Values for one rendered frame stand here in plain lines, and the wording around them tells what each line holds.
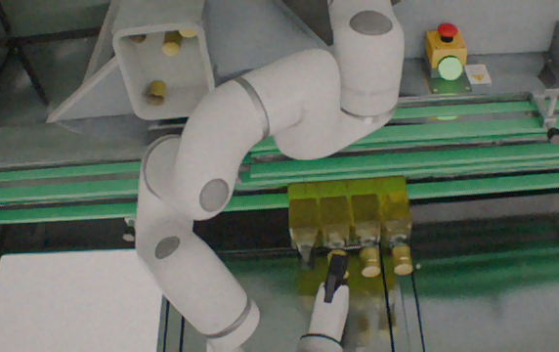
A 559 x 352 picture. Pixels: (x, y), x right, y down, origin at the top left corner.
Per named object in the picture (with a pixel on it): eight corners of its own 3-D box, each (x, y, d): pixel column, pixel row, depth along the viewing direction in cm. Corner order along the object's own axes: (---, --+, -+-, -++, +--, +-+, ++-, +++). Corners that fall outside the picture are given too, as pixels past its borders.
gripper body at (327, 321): (341, 368, 102) (353, 312, 110) (342, 341, 95) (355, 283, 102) (299, 360, 104) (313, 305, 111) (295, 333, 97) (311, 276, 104)
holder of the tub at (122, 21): (150, 110, 135) (145, 135, 129) (118, 7, 115) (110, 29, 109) (225, 104, 134) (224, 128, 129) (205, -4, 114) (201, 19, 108)
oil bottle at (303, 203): (288, 172, 131) (291, 256, 116) (286, 154, 127) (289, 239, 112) (315, 170, 131) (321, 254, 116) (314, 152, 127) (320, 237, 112)
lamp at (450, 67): (437, 73, 119) (440, 83, 117) (438, 55, 115) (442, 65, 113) (458, 72, 119) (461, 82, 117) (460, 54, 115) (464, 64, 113)
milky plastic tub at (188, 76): (143, 94, 131) (137, 121, 125) (117, 7, 114) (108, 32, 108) (222, 86, 130) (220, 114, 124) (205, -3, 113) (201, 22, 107)
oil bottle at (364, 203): (343, 167, 130) (352, 251, 116) (343, 149, 126) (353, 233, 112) (369, 165, 130) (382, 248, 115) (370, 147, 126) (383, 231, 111)
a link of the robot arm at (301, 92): (270, 104, 71) (275, 194, 83) (420, 33, 80) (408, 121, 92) (228, 63, 76) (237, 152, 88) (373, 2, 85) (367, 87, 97)
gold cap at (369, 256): (359, 258, 113) (361, 278, 110) (359, 246, 111) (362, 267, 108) (377, 256, 113) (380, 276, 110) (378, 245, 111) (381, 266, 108)
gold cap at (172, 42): (162, 29, 117) (159, 42, 114) (181, 27, 116) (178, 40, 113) (166, 44, 119) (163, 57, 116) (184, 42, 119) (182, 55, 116)
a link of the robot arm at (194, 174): (218, 72, 81) (120, 117, 76) (265, 82, 69) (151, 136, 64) (249, 163, 86) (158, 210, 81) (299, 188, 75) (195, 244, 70)
